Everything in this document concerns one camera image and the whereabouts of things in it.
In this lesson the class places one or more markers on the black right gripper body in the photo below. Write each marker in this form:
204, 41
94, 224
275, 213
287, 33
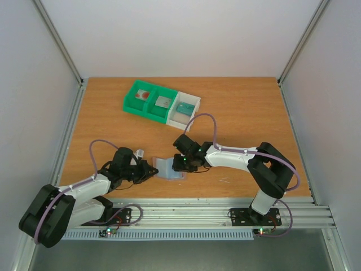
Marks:
177, 163

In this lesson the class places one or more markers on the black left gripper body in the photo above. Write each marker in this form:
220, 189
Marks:
134, 174

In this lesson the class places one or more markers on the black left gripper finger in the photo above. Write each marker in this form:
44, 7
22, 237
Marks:
149, 168
148, 174

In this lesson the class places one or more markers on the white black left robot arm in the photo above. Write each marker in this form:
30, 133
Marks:
54, 210

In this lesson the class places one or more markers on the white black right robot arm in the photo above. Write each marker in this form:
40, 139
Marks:
271, 171

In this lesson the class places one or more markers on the teal credit card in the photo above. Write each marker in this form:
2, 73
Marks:
185, 108

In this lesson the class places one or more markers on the silver grey card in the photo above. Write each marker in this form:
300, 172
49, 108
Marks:
163, 102

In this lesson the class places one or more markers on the red patterned card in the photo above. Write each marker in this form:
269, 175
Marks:
142, 94

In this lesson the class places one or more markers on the white storage bin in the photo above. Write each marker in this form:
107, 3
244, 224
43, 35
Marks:
178, 120

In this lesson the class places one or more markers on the green double storage bin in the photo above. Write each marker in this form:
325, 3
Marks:
147, 108

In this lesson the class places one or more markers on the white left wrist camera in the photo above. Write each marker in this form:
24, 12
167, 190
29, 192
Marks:
138, 155

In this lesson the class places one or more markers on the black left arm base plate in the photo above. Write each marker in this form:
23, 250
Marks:
122, 216

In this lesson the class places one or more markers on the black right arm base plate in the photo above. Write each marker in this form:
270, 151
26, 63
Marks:
249, 217

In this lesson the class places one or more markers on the grey slotted cable duct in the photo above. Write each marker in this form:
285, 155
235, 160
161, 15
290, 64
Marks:
160, 235

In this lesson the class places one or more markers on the left aluminium corner post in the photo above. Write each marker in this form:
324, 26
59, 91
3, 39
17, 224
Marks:
40, 7

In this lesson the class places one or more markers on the aluminium corner post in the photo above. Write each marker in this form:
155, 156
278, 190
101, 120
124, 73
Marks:
306, 34
40, 7

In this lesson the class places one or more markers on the aluminium front rail frame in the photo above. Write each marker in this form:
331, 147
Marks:
204, 213

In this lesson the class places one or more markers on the right aluminium corner post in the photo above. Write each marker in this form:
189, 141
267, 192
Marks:
306, 34

